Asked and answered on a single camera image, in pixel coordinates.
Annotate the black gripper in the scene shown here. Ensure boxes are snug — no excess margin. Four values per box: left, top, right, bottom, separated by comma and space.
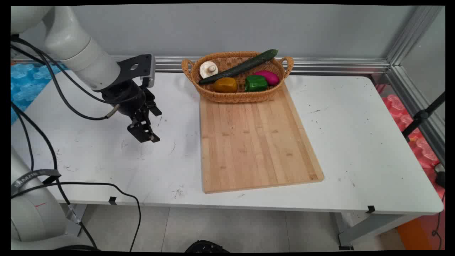
101, 80, 162, 143

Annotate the yellow potato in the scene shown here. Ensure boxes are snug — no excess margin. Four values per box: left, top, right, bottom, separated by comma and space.
213, 77, 237, 93

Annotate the white mushroom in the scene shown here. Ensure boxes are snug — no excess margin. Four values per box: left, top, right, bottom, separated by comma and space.
199, 61, 219, 79

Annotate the woven wicker basket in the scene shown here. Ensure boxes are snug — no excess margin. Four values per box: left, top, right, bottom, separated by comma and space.
182, 52, 294, 103

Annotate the dark green cucumber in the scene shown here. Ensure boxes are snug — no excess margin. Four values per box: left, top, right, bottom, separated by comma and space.
198, 49, 279, 85

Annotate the bamboo cutting board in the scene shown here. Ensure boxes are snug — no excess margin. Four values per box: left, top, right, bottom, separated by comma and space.
199, 82, 325, 194

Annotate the green bell pepper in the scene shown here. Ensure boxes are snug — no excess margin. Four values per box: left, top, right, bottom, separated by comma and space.
245, 75, 268, 92

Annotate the blue foam mat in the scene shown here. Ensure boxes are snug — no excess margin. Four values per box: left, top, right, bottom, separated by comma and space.
11, 63, 68, 125

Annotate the magenta eggplant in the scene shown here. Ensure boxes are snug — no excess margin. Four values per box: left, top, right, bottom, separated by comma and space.
253, 70, 280, 86

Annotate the black round object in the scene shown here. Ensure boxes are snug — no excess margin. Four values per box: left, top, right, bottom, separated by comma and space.
185, 240, 230, 253

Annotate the grey metal table leg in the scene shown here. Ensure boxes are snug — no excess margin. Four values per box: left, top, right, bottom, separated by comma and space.
334, 212, 422, 249

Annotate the black tripod stand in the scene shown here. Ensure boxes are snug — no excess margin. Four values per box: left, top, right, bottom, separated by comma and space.
402, 92, 445, 141

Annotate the red foam mat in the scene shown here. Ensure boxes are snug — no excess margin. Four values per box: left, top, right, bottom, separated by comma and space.
377, 84, 445, 199

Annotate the orange floor object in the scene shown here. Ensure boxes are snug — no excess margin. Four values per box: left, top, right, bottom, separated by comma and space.
396, 217, 436, 251

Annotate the black power plug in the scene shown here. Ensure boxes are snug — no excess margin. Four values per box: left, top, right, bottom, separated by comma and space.
435, 164, 445, 189

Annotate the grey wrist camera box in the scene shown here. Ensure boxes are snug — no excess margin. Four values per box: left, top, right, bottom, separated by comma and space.
141, 54, 156, 89

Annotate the black wrist camera mount plate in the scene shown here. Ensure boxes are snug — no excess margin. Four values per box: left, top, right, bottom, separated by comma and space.
116, 55, 151, 86

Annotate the long black cable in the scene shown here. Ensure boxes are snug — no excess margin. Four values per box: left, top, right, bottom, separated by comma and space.
11, 102, 142, 251

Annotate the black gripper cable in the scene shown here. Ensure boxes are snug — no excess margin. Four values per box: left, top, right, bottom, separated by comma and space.
11, 36, 121, 121

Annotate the grey velcro strap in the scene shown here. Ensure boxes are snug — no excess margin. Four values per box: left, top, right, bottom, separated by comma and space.
11, 170, 61, 196

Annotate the horizontal aluminium frame rail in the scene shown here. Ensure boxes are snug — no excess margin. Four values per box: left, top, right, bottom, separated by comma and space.
11, 55, 391, 74

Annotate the aluminium frame side rail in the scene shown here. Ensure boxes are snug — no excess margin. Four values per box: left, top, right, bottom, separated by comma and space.
386, 66, 445, 164

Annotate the upright aluminium frame post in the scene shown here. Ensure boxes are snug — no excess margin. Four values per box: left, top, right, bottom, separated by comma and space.
386, 5, 443, 66

